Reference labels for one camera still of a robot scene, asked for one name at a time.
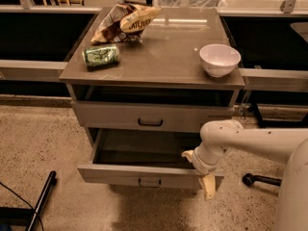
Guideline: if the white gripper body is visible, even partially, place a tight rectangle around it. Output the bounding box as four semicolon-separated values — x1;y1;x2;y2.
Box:
192;147;219;175

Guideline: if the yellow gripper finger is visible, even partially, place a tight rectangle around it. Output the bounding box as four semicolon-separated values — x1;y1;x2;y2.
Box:
199;174;216;200
181;150;193;162

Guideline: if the black stand leg left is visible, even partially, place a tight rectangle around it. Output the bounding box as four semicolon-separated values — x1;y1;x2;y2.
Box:
25;170;57;231

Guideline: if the crumpled chip bag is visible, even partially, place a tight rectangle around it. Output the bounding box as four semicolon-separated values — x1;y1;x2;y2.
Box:
91;3;161;44

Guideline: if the black wheeled base leg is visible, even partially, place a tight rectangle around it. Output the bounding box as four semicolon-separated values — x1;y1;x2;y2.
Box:
242;173;281;187

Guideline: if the grey drawer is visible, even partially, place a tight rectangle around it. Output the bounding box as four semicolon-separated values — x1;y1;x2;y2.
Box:
71;101;235;133
76;128;225;191

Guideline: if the grey drawer cabinet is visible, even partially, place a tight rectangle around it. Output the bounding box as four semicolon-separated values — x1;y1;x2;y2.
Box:
59;6;246;137

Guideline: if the grey top drawer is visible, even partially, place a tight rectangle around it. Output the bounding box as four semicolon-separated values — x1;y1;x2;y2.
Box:
71;101;235;133

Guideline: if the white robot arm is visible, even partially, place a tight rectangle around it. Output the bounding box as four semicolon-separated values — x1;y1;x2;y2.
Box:
182;119;308;231

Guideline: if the white bowl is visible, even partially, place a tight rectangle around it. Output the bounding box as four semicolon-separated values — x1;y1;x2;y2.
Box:
199;44;241;78

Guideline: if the black cable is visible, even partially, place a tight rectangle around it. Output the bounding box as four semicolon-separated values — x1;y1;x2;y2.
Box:
0;181;44;231

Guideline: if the green soda can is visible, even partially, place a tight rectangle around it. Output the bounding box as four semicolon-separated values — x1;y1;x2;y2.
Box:
82;44;120;67

